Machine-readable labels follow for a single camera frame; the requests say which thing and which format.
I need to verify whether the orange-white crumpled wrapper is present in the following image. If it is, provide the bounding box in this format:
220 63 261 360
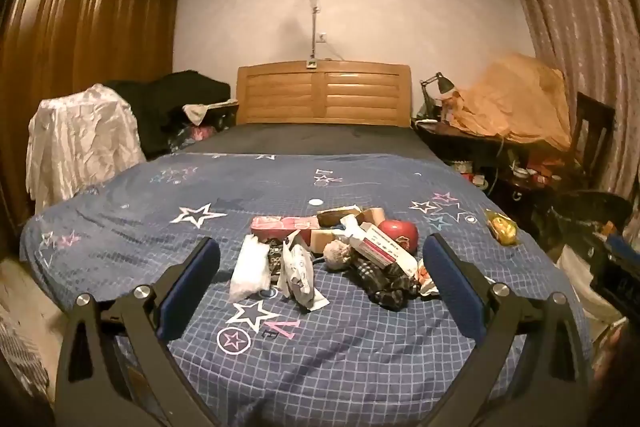
416 257 442 299

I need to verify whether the orange cloth cover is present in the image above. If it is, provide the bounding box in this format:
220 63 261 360
451 52 574 152

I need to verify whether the patterned curtain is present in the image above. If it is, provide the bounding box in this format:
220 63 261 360
502 0 640 202

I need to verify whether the white printed wrapper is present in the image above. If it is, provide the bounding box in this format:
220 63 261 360
279 231 329 311

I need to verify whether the red apple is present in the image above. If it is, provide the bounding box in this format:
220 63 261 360
377 219 420 254

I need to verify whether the beige cloth piece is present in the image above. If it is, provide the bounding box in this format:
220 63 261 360
182 98 239 126

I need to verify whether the dark wooden desk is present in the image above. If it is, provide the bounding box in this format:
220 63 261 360
412 117 596 228

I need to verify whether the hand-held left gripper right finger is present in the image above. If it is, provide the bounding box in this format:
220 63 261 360
422 233 594 427

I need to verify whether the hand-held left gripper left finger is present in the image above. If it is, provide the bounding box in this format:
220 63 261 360
55 236 221 427

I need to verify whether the plaid sock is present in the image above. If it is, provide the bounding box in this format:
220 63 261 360
350 257 421 312

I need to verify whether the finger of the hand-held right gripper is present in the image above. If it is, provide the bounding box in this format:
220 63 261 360
594 233 640 304

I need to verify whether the yellow snack packet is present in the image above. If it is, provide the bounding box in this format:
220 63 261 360
483 208 519 247

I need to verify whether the grey bed sheet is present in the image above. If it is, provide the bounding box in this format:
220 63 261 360
185 123 436 158

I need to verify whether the wooden headboard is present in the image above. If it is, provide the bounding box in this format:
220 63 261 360
235 61 414 128

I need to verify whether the dark wooden chair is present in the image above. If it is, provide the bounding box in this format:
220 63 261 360
570 91 617 178

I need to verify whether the dark round side table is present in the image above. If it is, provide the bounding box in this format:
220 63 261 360
492 171 567 228

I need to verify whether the dark wicker chair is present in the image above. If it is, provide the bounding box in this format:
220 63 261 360
542 189 634 258

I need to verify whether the beige pompom ball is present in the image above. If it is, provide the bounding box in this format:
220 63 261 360
322 239 356 271

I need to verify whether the blue star-print blanket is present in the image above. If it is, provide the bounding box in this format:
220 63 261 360
20 151 592 427

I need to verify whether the dark desk lamp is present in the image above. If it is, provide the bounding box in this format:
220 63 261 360
419 72 456 120

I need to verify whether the black patterned packet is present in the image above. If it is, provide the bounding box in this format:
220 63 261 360
267 239 286 279

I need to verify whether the black clothes pile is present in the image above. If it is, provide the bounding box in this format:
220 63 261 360
102 71 234 158

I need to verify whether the brown wooden wardrobe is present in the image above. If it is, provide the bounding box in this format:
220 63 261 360
0 0 183 228

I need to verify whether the pink carton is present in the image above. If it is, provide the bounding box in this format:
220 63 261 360
249 215 322 241

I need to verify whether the white crumpled cloth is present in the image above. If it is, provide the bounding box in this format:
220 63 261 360
26 83 147 216

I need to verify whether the orange-brown carton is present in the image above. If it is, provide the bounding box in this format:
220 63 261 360
317 205 362 228

